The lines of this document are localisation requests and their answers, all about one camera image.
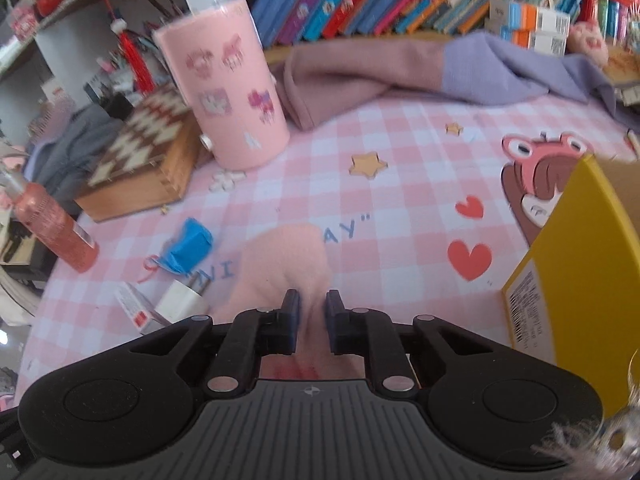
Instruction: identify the row of colourful books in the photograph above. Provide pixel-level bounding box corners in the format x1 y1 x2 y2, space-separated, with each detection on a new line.
250 0 591 48

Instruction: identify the small white carton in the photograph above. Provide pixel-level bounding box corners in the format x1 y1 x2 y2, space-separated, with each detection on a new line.
114 281 166 336

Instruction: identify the small blue plastic item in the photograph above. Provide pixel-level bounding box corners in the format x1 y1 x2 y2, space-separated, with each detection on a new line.
159 217 215 276

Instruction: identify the pink pig plush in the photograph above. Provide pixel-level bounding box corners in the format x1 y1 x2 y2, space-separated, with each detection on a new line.
567 20 610 68

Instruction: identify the pink small box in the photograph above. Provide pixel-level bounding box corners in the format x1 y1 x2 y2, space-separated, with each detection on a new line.
10 7 38 41

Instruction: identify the fluffy charm with bell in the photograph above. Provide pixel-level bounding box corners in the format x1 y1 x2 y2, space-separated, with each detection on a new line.
530 360 640 480

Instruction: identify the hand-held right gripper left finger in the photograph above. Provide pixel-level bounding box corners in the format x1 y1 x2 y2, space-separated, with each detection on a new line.
119 289 302 395

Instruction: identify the yellow cardboard box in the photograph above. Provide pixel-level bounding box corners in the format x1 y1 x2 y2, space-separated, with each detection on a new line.
501 154 640 418

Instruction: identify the fluffy pink glove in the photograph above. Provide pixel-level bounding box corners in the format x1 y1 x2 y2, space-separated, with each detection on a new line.
212 225 368 381

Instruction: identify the pink and purple cloth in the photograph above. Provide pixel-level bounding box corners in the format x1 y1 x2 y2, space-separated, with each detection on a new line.
272 30 640 131

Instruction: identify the pink checkered tablecloth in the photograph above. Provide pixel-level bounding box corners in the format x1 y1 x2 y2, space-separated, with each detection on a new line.
20 95 640 411

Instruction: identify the white flower hair clip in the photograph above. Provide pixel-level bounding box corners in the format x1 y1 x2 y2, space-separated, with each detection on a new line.
209 169 248 192

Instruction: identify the grey cloth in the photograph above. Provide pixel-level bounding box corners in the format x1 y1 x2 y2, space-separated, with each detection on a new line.
30 105 131 201

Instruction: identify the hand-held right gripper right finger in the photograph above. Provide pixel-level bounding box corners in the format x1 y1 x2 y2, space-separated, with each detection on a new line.
325 289 508 397

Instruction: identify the pink spray bottle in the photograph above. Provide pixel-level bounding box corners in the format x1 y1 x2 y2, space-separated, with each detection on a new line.
0 167 100 274

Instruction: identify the pink cylindrical humidifier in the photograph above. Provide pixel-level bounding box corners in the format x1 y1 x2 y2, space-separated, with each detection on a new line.
151 0 292 171

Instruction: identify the red tassel charm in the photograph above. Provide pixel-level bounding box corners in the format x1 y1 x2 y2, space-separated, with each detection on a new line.
97 0 157 95

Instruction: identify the orange white carton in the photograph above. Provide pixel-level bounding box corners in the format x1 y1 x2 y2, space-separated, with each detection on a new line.
487 0 571 33
500 27 568 56

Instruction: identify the wooden chessboard box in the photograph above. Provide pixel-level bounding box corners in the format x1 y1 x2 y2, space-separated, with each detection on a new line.
74 82 203 223

